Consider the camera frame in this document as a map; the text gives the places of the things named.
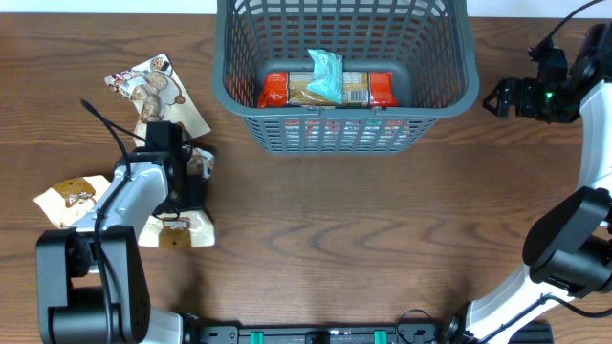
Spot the Panbee snack bag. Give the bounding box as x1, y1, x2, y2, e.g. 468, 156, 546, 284
104, 54, 211, 146
138, 148, 215, 248

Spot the beige snack bag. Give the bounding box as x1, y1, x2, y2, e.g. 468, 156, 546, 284
33, 175, 110, 229

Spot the orange cracker package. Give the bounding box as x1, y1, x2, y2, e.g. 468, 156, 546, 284
257, 72, 399, 108

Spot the light blue snack packet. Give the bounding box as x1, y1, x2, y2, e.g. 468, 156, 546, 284
307, 49, 343, 104

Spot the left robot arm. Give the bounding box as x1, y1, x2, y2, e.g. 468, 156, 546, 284
35, 145, 200, 343

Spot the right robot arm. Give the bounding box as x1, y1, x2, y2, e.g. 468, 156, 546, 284
446, 23, 611, 343

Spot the grey plastic basket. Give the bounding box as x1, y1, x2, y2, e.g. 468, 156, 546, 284
212, 0, 479, 155

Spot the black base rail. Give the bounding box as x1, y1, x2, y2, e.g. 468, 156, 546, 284
190, 322, 555, 344

